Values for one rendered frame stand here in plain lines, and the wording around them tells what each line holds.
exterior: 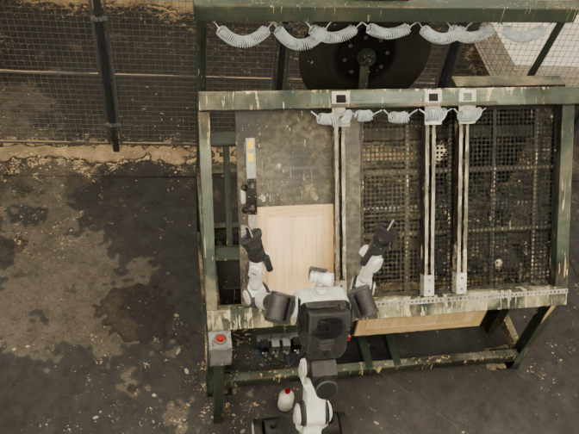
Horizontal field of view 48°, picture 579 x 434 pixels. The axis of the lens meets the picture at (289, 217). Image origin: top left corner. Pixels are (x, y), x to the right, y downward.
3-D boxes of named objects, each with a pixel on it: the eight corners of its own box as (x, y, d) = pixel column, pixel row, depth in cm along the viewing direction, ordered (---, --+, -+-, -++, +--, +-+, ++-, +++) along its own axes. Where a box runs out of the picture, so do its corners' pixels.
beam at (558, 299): (206, 326, 373) (207, 331, 362) (205, 306, 371) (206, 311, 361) (557, 300, 410) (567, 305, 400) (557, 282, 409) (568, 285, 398)
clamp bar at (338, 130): (330, 299, 377) (340, 311, 354) (327, 92, 360) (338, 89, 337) (346, 298, 379) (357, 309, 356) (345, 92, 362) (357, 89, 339)
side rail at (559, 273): (545, 282, 407) (555, 286, 397) (551, 104, 391) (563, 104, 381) (557, 282, 409) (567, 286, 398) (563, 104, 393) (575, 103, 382)
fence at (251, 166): (250, 306, 370) (251, 307, 366) (245, 138, 356) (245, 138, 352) (258, 305, 371) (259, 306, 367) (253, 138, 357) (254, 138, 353)
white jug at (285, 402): (278, 412, 421) (281, 398, 406) (276, 399, 427) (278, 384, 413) (293, 412, 422) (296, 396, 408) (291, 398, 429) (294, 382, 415)
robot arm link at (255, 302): (269, 302, 351) (284, 306, 331) (247, 310, 346) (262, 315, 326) (263, 282, 350) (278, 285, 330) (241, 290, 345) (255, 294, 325)
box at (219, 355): (209, 368, 355) (209, 350, 342) (208, 349, 363) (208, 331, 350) (231, 365, 357) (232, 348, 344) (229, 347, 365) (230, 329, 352)
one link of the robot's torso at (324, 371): (339, 399, 324) (340, 370, 317) (313, 401, 321) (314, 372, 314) (326, 365, 349) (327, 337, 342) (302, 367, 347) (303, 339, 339)
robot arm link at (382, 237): (396, 239, 319) (386, 257, 326) (401, 230, 327) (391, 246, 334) (374, 227, 321) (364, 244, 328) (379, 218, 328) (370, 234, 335)
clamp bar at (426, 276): (416, 293, 386) (432, 304, 363) (418, 90, 369) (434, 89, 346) (432, 292, 388) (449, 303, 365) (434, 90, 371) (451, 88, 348)
